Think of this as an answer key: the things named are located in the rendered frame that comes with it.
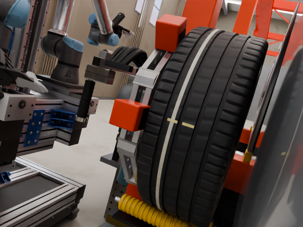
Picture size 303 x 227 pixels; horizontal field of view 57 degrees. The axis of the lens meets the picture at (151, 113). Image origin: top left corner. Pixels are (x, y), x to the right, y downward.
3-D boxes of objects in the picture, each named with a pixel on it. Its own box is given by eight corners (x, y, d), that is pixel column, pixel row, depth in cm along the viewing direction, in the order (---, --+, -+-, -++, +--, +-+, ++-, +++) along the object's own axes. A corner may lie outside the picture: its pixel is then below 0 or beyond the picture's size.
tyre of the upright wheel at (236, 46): (193, 274, 87) (254, 76, 54) (126, 240, 94) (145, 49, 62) (233, 159, 140) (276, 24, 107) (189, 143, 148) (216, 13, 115)
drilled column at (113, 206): (116, 223, 181) (133, 162, 175) (103, 217, 184) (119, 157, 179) (123, 217, 190) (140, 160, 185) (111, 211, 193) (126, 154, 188)
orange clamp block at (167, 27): (176, 54, 85) (179, 25, 79) (153, 48, 88) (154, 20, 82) (185, 45, 90) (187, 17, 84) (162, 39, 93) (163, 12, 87)
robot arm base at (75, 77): (44, 75, 148) (48, 57, 147) (61, 78, 162) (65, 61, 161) (67, 83, 144) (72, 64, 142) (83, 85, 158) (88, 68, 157)
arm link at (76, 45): (67, 63, 144) (73, 37, 142) (51, 58, 151) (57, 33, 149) (84, 67, 154) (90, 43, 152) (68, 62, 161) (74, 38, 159)
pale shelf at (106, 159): (125, 171, 156) (126, 166, 156) (99, 161, 162) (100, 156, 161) (151, 158, 196) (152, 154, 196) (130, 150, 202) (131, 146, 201)
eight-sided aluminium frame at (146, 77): (120, 204, 83) (171, 22, 76) (102, 195, 85) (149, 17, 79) (172, 166, 134) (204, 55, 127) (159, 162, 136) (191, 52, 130)
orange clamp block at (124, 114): (145, 129, 80) (132, 132, 72) (121, 121, 83) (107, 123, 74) (152, 106, 79) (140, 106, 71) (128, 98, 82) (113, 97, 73)
